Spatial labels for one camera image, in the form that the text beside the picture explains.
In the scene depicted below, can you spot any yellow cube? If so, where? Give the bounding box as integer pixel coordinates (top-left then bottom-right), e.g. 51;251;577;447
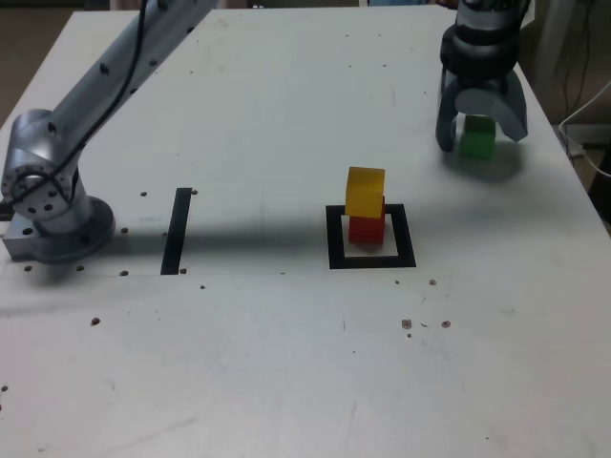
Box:
344;166;387;220

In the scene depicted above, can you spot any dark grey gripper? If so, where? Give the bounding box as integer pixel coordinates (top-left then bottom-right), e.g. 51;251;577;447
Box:
434;66;529;153

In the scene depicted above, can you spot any black tape strip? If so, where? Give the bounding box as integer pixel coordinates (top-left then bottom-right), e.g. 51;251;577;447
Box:
159;187;193;277

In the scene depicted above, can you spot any green cube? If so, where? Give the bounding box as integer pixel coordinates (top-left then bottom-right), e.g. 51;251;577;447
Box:
458;114;497;161

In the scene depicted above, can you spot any red cube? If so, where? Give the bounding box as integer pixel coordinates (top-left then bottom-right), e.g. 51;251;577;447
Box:
348;195;387;245

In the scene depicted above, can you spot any black tape square outline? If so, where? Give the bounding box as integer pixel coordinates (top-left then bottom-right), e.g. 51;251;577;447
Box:
325;203;417;271

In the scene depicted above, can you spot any white cable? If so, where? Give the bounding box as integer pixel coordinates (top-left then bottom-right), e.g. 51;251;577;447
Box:
557;78;611;180

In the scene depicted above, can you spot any thin black hanging cable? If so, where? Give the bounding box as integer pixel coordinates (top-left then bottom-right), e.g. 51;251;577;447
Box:
562;0;592;118

